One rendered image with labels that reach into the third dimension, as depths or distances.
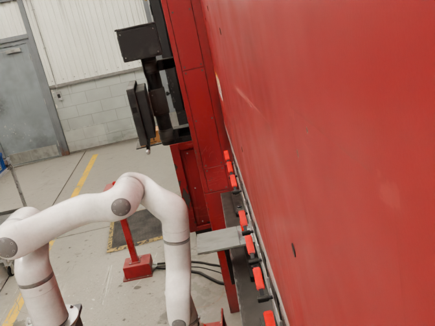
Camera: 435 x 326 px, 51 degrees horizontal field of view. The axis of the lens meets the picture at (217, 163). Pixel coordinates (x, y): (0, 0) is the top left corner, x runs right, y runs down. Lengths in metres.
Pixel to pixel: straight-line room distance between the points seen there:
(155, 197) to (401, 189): 1.33
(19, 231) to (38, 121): 7.51
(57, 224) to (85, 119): 7.38
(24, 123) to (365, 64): 8.96
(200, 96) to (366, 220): 2.47
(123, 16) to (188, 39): 6.02
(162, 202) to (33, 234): 0.42
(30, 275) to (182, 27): 1.58
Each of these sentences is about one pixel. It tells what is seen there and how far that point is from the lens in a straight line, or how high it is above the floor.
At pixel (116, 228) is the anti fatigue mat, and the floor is 0.01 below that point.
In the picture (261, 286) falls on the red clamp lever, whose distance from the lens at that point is 1.29.
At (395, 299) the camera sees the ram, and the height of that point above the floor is 1.77.
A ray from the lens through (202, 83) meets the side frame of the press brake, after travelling 2.68.
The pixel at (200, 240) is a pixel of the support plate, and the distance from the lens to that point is 2.05.
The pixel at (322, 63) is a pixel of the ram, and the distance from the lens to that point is 0.27.
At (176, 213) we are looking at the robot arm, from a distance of 1.48.
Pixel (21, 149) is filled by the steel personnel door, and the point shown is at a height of 0.29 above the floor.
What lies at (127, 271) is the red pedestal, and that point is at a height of 0.08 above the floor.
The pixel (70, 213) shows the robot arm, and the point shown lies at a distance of 1.54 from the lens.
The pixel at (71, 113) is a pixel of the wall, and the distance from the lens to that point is 8.92.
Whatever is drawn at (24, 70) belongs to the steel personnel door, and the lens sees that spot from 8.95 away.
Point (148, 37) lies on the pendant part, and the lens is 2.83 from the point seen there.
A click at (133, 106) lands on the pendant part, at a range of 2.84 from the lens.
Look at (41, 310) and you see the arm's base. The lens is 1.73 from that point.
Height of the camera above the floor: 1.91
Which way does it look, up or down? 18 degrees down
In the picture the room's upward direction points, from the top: 12 degrees counter-clockwise
